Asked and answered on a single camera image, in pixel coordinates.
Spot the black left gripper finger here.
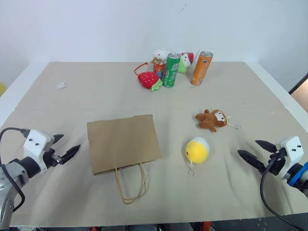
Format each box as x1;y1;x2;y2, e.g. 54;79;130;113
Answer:
52;134;65;145
61;144;81;165

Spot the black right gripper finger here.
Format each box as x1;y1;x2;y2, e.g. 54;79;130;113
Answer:
237;149;268;173
255;140;278;153

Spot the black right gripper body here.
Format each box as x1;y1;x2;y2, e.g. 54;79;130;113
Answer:
265;147;288;176

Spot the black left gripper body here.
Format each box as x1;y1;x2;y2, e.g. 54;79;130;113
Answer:
43;148;64;169

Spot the brown paper bag with handles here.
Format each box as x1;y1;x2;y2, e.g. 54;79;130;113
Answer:
87;114;163;205

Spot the brown paper table cover sheet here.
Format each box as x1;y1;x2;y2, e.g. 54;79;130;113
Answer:
13;61;289;112
0;107;308;227

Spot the yellow and white plush ball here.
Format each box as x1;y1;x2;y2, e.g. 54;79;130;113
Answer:
185;136;211;177

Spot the brown monkey plush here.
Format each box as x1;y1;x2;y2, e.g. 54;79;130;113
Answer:
195;109;242;133

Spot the orange soda can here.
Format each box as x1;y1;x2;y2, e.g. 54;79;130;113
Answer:
191;51;214;86

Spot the red strawberry plush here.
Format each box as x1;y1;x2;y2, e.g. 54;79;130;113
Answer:
134;62;164;93

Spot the red green white plush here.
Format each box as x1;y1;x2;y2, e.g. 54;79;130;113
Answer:
177;50;201;74

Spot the green soda can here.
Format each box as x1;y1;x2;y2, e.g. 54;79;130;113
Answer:
162;52;181;88

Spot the red soda can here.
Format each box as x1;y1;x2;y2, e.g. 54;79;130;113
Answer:
153;60;167;79

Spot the white snowman plush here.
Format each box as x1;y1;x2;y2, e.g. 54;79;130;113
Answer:
151;48;169;65

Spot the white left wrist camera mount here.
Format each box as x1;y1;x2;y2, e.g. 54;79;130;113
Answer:
23;129;56;174

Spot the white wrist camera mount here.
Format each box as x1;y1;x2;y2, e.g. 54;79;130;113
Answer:
276;136;303;180
23;129;56;174

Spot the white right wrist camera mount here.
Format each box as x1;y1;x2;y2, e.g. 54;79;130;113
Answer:
276;136;303;180

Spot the blue strap on right arm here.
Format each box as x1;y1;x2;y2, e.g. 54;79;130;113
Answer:
288;161;308;187

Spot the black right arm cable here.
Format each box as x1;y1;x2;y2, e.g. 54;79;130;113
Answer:
260;154;308;231

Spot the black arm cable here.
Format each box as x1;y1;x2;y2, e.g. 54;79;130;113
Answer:
0;127;31;213
260;154;308;231

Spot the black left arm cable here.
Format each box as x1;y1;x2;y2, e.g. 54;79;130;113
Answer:
0;127;31;213

